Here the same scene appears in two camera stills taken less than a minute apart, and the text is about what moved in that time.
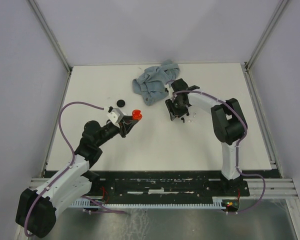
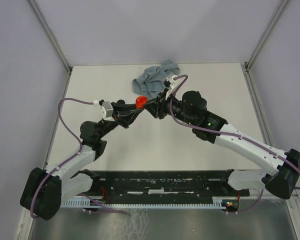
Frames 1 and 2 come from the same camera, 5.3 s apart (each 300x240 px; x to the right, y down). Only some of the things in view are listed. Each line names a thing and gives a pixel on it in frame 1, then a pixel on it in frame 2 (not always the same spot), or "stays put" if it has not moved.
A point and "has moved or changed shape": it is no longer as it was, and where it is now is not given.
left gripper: (126, 125) to (125, 118)
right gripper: (173, 111) to (157, 106)
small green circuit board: (233, 203) stays put
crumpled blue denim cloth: (151, 83) stays put
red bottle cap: (136, 115) has moved or changed shape
